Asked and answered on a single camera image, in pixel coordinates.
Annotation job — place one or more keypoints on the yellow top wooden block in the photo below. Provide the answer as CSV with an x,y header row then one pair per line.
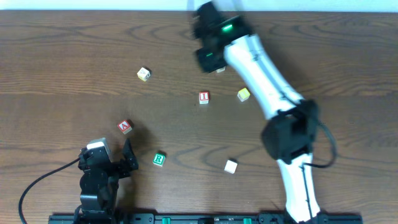
x,y
243,94

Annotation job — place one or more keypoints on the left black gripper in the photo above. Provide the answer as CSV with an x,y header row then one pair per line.
x,y
115,166

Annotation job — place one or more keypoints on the red letter I block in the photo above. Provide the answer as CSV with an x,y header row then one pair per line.
x,y
204,97

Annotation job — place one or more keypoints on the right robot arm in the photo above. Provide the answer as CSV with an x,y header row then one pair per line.
x,y
291,120

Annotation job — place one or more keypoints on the red letter A block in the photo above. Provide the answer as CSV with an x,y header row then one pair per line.
x,y
125,126

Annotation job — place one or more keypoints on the green R block near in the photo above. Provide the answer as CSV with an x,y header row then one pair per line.
x,y
159,159

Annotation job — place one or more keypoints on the green R block far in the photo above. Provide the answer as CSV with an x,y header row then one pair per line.
x,y
219,70

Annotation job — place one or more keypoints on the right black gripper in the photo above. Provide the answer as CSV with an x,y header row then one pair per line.
x,y
209,62

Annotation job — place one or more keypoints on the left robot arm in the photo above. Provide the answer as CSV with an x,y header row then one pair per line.
x,y
100,182

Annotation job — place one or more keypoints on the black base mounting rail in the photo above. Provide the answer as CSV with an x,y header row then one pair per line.
x,y
148,218

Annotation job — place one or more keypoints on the green r block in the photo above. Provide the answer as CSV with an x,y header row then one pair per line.
x,y
159,159
219,70

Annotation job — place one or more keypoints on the cream picture wooden block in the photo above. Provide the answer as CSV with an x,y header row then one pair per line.
x,y
143,74

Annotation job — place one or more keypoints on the plain white wooden block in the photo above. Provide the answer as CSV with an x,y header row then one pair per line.
x,y
230,166

